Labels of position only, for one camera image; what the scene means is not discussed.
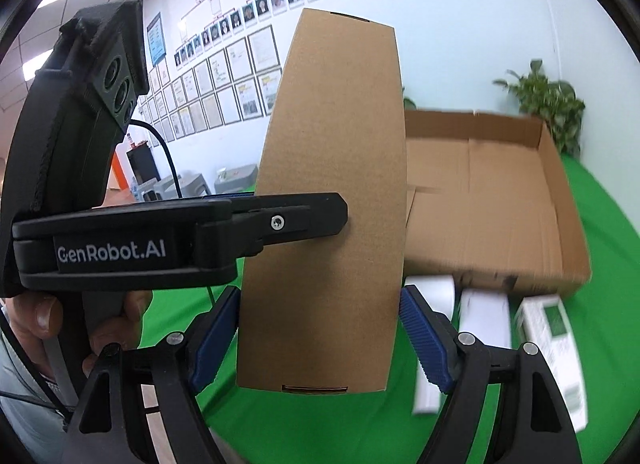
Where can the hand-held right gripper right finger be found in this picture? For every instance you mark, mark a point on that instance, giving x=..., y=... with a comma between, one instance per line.
x=425, y=344

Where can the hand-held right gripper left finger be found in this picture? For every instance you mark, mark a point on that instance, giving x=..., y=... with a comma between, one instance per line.
x=215, y=344

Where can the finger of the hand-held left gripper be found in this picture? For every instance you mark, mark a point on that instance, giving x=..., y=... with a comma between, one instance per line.
x=305, y=216

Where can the white hair dryer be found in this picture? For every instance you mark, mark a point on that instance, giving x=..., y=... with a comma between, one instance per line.
x=432, y=294

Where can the plain white box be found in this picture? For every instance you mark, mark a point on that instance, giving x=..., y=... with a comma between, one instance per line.
x=485, y=314

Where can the long brown cardboard box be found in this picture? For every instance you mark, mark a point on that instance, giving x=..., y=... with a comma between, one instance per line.
x=325, y=144

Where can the white box with green label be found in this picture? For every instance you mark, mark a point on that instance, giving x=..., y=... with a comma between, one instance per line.
x=550, y=344

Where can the person's left forearm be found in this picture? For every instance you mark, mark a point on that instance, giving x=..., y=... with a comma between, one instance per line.
x=25, y=379

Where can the person's left hand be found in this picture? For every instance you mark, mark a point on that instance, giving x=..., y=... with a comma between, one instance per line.
x=30, y=319

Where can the black cabinet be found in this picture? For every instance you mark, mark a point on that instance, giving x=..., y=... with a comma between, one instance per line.
x=142, y=167

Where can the grey plastic stool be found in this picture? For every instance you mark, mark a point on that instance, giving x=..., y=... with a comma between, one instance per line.
x=192, y=185
x=235, y=177

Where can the group of framed certificates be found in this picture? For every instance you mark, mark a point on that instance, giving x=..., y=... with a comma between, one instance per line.
x=220, y=89

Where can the potted green plant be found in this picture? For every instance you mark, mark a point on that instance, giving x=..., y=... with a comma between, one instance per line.
x=545, y=99
x=408, y=103

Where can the blue wall poster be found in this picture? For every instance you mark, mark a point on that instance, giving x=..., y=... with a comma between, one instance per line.
x=156, y=37

